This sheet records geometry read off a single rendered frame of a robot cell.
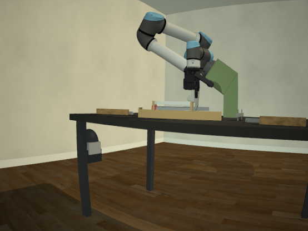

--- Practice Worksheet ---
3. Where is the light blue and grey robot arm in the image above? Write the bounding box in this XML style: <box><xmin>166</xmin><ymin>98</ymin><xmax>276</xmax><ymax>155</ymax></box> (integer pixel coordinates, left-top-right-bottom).
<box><xmin>137</xmin><ymin>12</ymin><xmax>216</xmax><ymax>87</ymax></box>

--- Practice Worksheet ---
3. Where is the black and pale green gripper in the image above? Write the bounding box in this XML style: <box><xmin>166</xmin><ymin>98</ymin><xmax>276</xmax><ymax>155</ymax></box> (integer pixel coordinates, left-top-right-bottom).
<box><xmin>183</xmin><ymin>67</ymin><xmax>200</xmax><ymax>110</ymax></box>

